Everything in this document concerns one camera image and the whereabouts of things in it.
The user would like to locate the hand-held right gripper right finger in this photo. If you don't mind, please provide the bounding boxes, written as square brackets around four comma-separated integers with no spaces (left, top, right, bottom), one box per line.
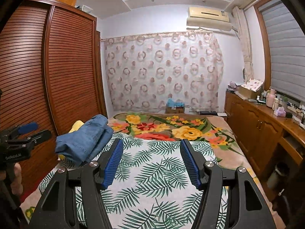
[180,138,277,229]

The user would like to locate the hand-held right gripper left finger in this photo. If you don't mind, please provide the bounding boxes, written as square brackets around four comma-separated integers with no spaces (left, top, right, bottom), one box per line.
[29,138,124,229]

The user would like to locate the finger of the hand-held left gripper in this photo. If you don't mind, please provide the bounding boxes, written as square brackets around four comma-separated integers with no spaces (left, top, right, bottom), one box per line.
[7,122,39,136]
[10,129,52,148]

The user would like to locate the blue denim pants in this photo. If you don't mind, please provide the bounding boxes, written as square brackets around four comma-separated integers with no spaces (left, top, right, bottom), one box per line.
[55,114,114,166]

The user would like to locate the person's left hand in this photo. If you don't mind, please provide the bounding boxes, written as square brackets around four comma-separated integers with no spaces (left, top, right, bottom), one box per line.
[10,163,25,196]

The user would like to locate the floral blanket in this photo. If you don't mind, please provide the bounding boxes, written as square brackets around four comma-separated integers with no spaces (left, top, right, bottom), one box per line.
[20,111,286,229]

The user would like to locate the yellow plush toy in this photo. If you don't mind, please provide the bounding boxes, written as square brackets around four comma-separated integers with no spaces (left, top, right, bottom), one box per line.
[58,120,84,161]

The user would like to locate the leaf-print bed sheet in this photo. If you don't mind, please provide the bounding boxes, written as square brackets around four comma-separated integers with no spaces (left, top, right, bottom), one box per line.
[39,134,230,229]

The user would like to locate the wooden louvered wardrobe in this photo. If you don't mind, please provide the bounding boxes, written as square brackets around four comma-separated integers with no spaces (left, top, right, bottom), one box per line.
[0,0,108,197]

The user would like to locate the cardboard box with blue cloth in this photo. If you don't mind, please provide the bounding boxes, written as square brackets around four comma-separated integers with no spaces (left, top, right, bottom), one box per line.
[165,98,186,114]

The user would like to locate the wooden sideboard cabinet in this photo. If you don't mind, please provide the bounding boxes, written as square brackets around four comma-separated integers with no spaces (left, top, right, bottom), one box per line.
[225,90,305,202]

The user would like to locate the grey waste bin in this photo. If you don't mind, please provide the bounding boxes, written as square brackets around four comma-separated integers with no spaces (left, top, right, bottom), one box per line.
[266,163,290,192]

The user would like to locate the circle-pattern sheer curtain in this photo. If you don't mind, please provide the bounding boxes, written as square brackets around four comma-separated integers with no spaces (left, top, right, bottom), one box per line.
[101,31,226,114]

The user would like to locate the polka-dot box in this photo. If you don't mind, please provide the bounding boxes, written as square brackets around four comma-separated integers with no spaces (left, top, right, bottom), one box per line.
[238,79,265,100]

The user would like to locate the pink bottle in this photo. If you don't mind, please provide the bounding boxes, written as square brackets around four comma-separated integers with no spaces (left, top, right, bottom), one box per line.
[266,89,276,108]

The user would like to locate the clear storage box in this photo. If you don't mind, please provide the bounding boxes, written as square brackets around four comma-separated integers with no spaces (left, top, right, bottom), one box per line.
[76,4,93,13]

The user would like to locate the cream tied curtain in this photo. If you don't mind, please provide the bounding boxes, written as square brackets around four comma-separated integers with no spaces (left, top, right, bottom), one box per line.
[232,6,254,82]

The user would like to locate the grey window blind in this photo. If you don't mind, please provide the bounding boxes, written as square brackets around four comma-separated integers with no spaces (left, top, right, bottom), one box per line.
[258,0,305,103]

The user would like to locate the wall air conditioner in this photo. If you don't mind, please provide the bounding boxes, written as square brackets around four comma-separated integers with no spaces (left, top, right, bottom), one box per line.
[186,6,233,33]

